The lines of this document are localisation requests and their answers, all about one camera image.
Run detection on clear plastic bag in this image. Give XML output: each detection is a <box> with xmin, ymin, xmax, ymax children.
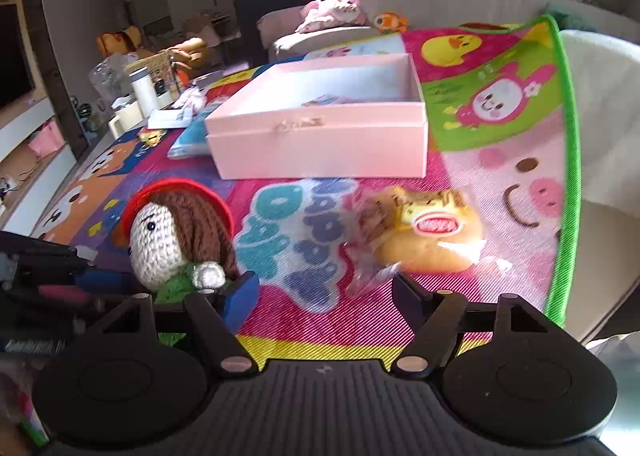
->
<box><xmin>89</xmin><ymin>53</ymin><xmax>138</xmax><ymax>101</ymax></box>

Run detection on pink clothes pile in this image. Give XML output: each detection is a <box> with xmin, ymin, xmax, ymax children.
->
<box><xmin>296</xmin><ymin>0</ymin><xmax>366</xmax><ymax>34</ymax></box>

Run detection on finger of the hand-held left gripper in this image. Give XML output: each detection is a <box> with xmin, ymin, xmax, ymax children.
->
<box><xmin>0</xmin><ymin>286</ymin><xmax>109</xmax><ymax>355</ymax></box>
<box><xmin>0</xmin><ymin>231</ymin><xmax>136</xmax><ymax>293</ymax></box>

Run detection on television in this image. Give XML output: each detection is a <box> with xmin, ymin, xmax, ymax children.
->
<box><xmin>0</xmin><ymin>3</ymin><xmax>38</xmax><ymax>109</ymax></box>

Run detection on beige dining chair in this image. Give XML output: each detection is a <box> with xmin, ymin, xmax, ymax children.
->
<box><xmin>182</xmin><ymin>16</ymin><xmax>221</xmax><ymax>44</ymax></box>

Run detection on small printed card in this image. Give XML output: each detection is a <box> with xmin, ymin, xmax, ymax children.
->
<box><xmin>302</xmin><ymin>94</ymin><xmax>353</xmax><ymax>107</ymax></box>

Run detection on yellow dog plush toy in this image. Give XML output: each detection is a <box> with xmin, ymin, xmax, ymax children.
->
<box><xmin>96</xmin><ymin>26</ymin><xmax>143</xmax><ymax>56</ymax></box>

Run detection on colourful cartoon play mat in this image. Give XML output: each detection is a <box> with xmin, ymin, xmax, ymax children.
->
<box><xmin>30</xmin><ymin>14</ymin><xmax>583</xmax><ymax>367</ymax></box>

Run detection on white mug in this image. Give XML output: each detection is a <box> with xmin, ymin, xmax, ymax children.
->
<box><xmin>107</xmin><ymin>106</ymin><xmax>143</xmax><ymax>139</ymax></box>

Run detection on white upholstered seat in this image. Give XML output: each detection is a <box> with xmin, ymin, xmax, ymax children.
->
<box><xmin>559</xmin><ymin>30</ymin><xmax>640</xmax><ymax>337</ymax></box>

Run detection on woven basket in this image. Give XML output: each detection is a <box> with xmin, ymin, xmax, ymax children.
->
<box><xmin>125</xmin><ymin>50</ymin><xmax>176</xmax><ymax>81</ymax></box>

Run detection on black aquarium cabinet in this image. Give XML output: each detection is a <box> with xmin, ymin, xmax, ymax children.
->
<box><xmin>234</xmin><ymin>0</ymin><xmax>326</xmax><ymax>67</ymax></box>

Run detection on white tumbler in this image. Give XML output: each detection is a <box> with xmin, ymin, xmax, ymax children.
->
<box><xmin>130</xmin><ymin>67</ymin><xmax>160</xmax><ymax>117</ymax></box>

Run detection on crochet doll with red hat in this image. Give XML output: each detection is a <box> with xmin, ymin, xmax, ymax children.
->
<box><xmin>112</xmin><ymin>178</ymin><xmax>241</xmax><ymax>347</ymax></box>

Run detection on blue wet wipes packet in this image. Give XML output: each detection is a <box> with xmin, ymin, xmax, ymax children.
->
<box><xmin>167</xmin><ymin>128</ymin><xmax>211</xmax><ymax>160</ymax></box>

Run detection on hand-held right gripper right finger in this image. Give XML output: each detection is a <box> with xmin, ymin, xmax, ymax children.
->
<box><xmin>391</xmin><ymin>274</ymin><xmax>553</xmax><ymax>380</ymax></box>

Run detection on pink cardboard box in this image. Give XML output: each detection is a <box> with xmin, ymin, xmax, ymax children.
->
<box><xmin>204</xmin><ymin>53</ymin><xmax>429</xmax><ymax>180</ymax></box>

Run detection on brown plush toy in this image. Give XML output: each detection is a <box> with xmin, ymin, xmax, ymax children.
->
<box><xmin>167</xmin><ymin>37</ymin><xmax>213</xmax><ymax>69</ymax></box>

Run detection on packaged bread bun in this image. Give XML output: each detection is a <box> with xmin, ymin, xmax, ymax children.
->
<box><xmin>345</xmin><ymin>186</ymin><xmax>511</xmax><ymax>299</ymax></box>

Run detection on pink bag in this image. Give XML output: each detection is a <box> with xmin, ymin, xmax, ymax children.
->
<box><xmin>27</xmin><ymin>121</ymin><xmax>66</xmax><ymax>159</ymax></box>

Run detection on white paper sheets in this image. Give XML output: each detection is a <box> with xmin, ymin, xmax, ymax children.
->
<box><xmin>146</xmin><ymin>108</ymin><xmax>193</xmax><ymax>129</ymax></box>

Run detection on orange fish plush toy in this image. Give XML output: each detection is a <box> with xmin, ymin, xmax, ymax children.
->
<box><xmin>372</xmin><ymin>12</ymin><xmax>411</xmax><ymax>34</ymax></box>

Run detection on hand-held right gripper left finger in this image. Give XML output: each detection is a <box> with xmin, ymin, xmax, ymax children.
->
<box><xmin>102</xmin><ymin>271</ymin><xmax>261</xmax><ymax>379</ymax></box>

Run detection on white television cabinet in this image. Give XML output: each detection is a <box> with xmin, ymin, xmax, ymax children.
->
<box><xmin>0</xmin><ymin>96</ymin><xmax>91</xmax><ymax>237</ymax></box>

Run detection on beige sofa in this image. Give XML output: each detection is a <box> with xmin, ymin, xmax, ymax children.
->
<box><xmin>256</xmin><ymin>0</ymin><xmax>640</xmax><ymax>64</ymax></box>

